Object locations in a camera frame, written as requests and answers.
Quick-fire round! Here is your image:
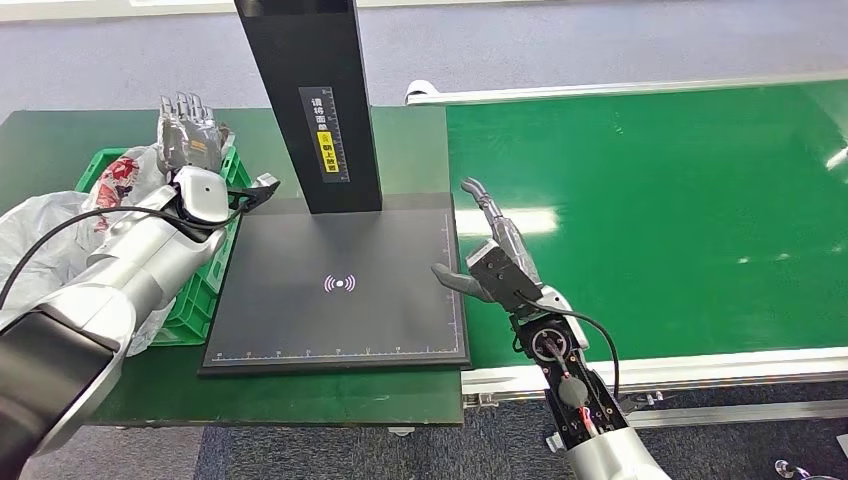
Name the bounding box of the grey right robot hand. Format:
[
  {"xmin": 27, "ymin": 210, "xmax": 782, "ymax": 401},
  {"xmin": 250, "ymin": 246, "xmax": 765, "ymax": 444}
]
[{"xmin": 430, "ymin": 176, "xmax": 545, "ymax": 305}]

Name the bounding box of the green plastic basket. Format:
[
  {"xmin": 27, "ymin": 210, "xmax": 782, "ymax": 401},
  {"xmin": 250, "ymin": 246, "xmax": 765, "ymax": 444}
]
[{"xmin": 74, "ymin": 145, "xmax": 257, "ymax": 348}]

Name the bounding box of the green conveyor belt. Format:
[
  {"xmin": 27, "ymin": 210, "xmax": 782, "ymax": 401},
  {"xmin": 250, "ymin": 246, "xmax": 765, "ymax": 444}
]
[{"xmin": 445, "ymin": 80, "xmax": 848, "ymax": 370}]

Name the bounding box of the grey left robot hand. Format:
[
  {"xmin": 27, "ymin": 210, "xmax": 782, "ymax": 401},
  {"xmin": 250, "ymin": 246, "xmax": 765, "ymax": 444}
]
[{"xmin": 156, "ymin": 91, "xmax": 231, "ymax": 176}]

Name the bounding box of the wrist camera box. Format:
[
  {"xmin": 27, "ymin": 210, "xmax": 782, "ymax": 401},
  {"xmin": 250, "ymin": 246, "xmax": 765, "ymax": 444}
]
[
  {"xmin": 465, "ymin": 239, "xmax": 546, "ymax": 314},
  {"xmin": 225, "ymin": 172, "xmax": 282, "ymax": 215}
]

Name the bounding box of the black yellow ruler label sticker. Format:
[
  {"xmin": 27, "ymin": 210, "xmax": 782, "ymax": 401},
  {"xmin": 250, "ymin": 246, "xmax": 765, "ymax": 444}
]
[{"xmin": 298, "ymin": 86, "xmax": 351, "ymax": 184}]

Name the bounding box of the black camera cable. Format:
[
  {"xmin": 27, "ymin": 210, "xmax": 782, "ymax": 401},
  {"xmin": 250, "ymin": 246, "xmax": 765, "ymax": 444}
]
[
  {"xmin": 519, "ymin": 296, "xmax": 622, "ymax": 403},
  {"xmin": 0, "ymin": 198, "xmax": 250, "ymax": 310}
]

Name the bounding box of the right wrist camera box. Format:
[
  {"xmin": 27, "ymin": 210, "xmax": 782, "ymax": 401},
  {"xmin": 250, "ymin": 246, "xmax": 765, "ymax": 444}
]
[{"xmin": 465, "ymin": 239, "xmax": 546, "ymax": 314}]

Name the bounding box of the large white package red print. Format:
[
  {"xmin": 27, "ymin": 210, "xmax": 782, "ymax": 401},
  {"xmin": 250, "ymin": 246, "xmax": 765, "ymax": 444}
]
[{"xmin": 0, "ymin": 190, "xmax": 177, "ymax": 359}]

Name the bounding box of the small silver metal fitting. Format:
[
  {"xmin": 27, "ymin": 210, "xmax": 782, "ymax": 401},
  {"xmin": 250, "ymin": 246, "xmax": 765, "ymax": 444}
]
[{"xmin": 774, "ymin": 459, "xmax": 814, "ymax": 480}]

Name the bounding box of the white conveyor end cap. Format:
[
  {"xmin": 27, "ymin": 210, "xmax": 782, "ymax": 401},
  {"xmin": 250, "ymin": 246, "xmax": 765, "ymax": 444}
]
[{"xmin": 404, "ymin": 79, "xmax": 439, "ymax": 107}]

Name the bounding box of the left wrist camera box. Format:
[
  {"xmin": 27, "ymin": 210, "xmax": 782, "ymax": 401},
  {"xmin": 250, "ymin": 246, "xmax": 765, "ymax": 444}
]
[{"xmin": 225, "ymin": 172, "xmax": 282, "ymax": 215}]

